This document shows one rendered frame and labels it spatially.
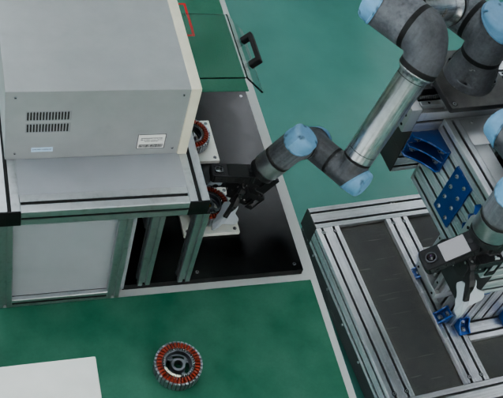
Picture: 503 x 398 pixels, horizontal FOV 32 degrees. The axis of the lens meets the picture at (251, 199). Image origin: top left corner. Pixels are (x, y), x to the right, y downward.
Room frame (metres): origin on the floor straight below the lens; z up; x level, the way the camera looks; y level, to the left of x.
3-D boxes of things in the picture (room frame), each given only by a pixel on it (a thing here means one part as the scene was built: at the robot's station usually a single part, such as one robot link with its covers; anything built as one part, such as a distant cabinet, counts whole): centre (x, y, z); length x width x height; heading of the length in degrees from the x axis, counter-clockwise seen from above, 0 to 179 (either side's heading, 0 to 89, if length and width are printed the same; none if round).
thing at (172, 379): (0.97, 0.03, 0.77); 0.11 x 0.11 x 0.04
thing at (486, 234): (1.15, -0.45, 1.37); 0.08 x 0.08 x 0.05
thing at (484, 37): (1.99, -0.45, 1.20); 0.13 x 0.12 x 0.14; 63
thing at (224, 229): (1.42, 0.10, 0.78); 0.15 x 0.15 x 0.01; 29
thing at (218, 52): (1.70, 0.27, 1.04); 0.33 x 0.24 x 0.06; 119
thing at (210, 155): (1.63, 0.22, 0.78); 0.15 x 0.15 x 0.01; 29
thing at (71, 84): (1.38, 0.45, 1.22); 0.44 x 0.39 x 0.20; 29
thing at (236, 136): (1.52, 0.17, 0.76); 0.64 x 0.47 x 0.02; 29
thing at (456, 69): (1.99, -0.46, 1.09); 0.15 x 0.15 x 0.10
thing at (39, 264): (1.04, 0.35, 0.91); 0.28 x 0.03 x 0.32; 119
